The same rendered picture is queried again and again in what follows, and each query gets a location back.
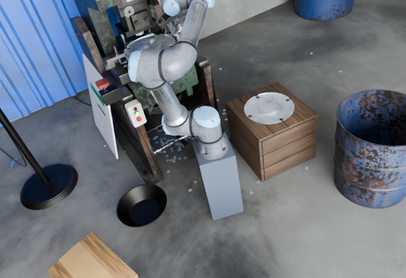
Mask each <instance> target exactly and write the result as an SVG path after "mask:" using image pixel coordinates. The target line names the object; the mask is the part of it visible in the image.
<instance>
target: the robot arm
mask: <svg viewBox="0 0 406 278"><path fill-rule="evenodd" d="M214 3H215V0H164V2H163V10H164V12H165V13H164V14H163V15H162V16H161V17H160V18H159V19H157V20H156V23H157V24H158V26H159V27H160V28H161V29H163V28H164V27H165V26H166V25H167V24H169V27H170V31H171V33H172V34H173V35H174V36H176V35H177V34H178V33H179V32H180V31H181V34H180V36H179V39H178V41H177V42H176V43H175V44H174V46H173V48H171V49H167V50H140V51H134V52H133V53H132V54H131V55H130V57H129V61H128V74H129V78H130V79H131V81H133V82H140V83H141V85H142V86H143V88H145V89H147V90H149V91H150V92H151V93H152V95H153V97H154V99H155V100H156V102H157V104H158V105H159V107H160V108H161V110H162V112H163V117H162V126H163V129H164V132H165V133H166V134H168V135H188V136H198V138H199V140H198V153H199V155H200V156H201V157H203V158H205V159H207V160H215V159H218V158H220V157H222V156H224V155H225V154H226V153H227V150H228V143H227V140H226V139H225V137H224V136H223V135H222V129H221V120H220V117H219V114H218V112H217V110H215V109H214V108H212V107H210V106H201V107H200V108H196V109H195V110H194V111H187V109H186V108H185V106H183V105H181V104H180V102H179V100H178V98H177V96H176V95H175V93H174V91H173V89H172V87H171V85H170V83H169V82H170V81H174V80H177V79H179V78H181V77H182V76H184V75H185V74H186V73H187V72H188V71H189V70H190V69H191V67H192V66H193V64H194V63H195V61H196V58H197V56H198V48H197V45H198V41H199V37H200V34H201V30H202V26H203V23H204V19H205V15H206V12H207V9H208V8H213V7H214ZM187 10H188V11H187ZM181 23H184V24H183V26H182V27H181V25H180V24H181Z"/></svg>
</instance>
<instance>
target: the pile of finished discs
mask: <svg viewBox="0 0 406 278"><path fill-rule="evenodd" d="M257 96H258V97H260V98H259V99H257V98H256V96H254V97H252V98H250V99H249V100H248V101H247V102H246V104H245V106H244V112H245V115H246V116H247V117H248V116H249V115H252V117H248V118H249V119H250V120H252V121H254V122H256V123H260V124H275V123H280V122H282V121H280V120H279V119H280V118H282V119H283V121H284V120H286V119H288V118H289V117H290V116H291V115H292V114H293V112H294V108H295V106H294V102H293V101H292V100H291V99H290V100H289V101H286V99H289V97H288V96H286V95H283V94H280V93H276V92H266V93H262V94H258V95H257Z"/></svg>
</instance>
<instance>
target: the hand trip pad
mask: <svg viewBox="0 0 406 278"><path fill-rule="evenodd" d="M95 84H96V86H97V87H98V89H102V88H103V90H105V89H106V86H108V85H109V82H108V81H107V80H106V78H103V79H100V80H98V81H96V82H95Z"/></svg>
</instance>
